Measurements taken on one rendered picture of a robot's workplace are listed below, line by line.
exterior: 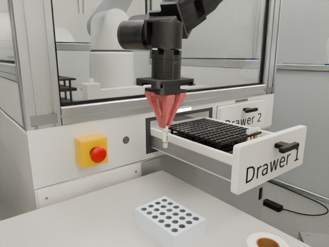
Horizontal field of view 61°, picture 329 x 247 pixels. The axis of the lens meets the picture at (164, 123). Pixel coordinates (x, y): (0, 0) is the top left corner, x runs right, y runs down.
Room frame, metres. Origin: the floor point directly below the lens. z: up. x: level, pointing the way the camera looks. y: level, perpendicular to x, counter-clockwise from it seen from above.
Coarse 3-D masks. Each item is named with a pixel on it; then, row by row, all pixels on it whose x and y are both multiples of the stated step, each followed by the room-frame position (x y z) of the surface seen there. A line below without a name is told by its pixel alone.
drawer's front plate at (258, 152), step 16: (288, 128) 0.69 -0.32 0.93; (304, 128) 0.71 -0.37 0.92; (240, 144) 0.56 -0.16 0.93; (256, 144) 0.58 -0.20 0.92; (272, 144) 0.62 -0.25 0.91; (304, 144) 0.72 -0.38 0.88; (240, 160) 0.54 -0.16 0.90; (256, 160) 0.58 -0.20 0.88; (272, 160) 0.62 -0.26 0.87; (288, 160) 0.67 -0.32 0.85; (240, 176) 0.55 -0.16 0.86; (256, 176) 0.58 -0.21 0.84; (272, 176) 0.63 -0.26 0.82; (240, 192) 0.55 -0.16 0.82
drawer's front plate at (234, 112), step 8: (232, 104) 1.05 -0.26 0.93; (240, 104) 1.06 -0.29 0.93; (248, 104) 1.09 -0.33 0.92; (256, 104) 1.12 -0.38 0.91; (264, 104) 1.16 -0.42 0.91; (224, 112) 1.00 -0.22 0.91; (232, 112) 1.03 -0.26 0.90; (240, 112) 1.06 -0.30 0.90; (256, 112) 1.13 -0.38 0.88; (264, 112) 1.17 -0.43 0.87; (224, 120) 1.00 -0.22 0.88; (232, 120) 1.03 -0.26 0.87; (240, 120) 1.06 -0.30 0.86; (248, 120) 1.10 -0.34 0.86; (256, 120) 1.13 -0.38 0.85
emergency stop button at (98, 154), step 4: (96, 148) 0.63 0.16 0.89; (100, 148) 0.64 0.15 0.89; (104, 148) 0.65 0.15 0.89; (92, 152) 0.63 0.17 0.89; (96, 152) 0.63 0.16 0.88; (100, 152) 0.63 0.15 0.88; (104, 152) 0.64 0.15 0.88; (92, 156) 0.63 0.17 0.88; (96, 156) 0.63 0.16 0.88; (100, 156) 0.63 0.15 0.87; (104, 156) 0.64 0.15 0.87; (92, 160) 0.63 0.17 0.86; (96, 160) 0.63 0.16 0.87; (100, 160) 0.63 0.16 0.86
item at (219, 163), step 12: (192, 120) 0.95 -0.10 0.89; (216, 120) 0.93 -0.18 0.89; (156, 132) 0.80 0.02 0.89; (168, 132) 0.88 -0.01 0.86; (264, 132) 0.78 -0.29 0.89; (156, 144) 0.79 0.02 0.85; (168, 144) 0.75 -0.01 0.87; (180, 144) 0.71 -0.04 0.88; (192, 144) 0.68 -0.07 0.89; (180, 156) 0.71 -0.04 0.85; (192, 156) 0.67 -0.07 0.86; (204, 156) 0.64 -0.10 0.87; (216, 156) 0.61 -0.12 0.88; (228, 156) 0.59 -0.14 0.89; (204, 168) 0.64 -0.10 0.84; (216, 168) 0.61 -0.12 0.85; (228, 168) 0.58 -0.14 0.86; (228, 180) 0.58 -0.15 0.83
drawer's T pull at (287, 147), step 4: (276, 144) 0.62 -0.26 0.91; (280, 144) 0.61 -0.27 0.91; (284, 144) 0.61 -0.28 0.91; (288, 144) 0.61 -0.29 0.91; (292, 144) 0.61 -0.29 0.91; (296, 144) 0.62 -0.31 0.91; (280, 148) 0.59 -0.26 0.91; (284, 148) 0.58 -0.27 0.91; (288, 148) 0.59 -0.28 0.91; (292, 148) 0.61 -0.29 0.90; (280, 152) 0.59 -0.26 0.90; (284, 152) 0.58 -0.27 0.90
